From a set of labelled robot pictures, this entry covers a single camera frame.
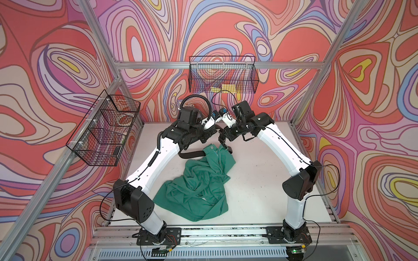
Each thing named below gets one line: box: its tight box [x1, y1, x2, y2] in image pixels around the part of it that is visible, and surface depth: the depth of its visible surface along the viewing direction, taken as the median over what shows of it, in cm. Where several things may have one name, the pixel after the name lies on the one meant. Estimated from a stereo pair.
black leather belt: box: [177, 146, 233, 159], surface depth 86 cm
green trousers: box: [152, 144, 236, 222], surface depth 85 cm
